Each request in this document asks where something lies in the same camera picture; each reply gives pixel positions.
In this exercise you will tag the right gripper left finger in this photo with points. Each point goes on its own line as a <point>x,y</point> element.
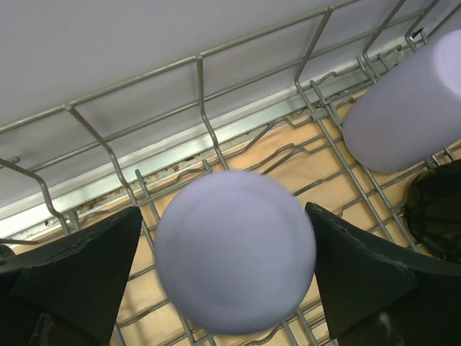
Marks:
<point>69,291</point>

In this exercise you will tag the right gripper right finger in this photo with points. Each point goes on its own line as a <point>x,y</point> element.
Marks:
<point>375,292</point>

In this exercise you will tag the black mug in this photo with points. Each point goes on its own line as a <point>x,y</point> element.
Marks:
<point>432,210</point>

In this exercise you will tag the lavender plastic cup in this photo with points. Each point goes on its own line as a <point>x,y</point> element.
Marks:
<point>411,113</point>

